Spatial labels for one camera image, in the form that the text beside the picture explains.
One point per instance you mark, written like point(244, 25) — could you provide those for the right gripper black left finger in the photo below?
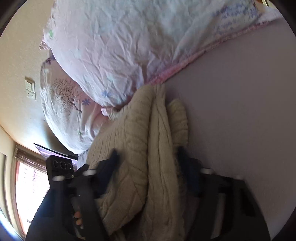
point(84, 186)

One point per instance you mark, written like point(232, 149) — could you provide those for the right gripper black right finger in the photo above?
point(219, 207)

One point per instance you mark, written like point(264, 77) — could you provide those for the beige cable-knit sweater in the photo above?
point(145, 197)

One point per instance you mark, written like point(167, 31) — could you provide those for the person's left hand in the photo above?
point(78, 220)

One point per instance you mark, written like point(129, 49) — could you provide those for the window with blinds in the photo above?
point(29, 184)

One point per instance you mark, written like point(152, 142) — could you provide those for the pink floral pillow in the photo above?
point(73, 117)

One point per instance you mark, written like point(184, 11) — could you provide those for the lavender bed sheet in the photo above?
point(240, 102)

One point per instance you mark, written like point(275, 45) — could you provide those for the white floral pillow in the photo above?
point(112, 48)

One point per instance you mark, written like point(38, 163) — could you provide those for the black camera box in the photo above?
point(58, 166)

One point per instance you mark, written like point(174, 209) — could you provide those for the beige wall switch plate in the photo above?
point(30, 88)

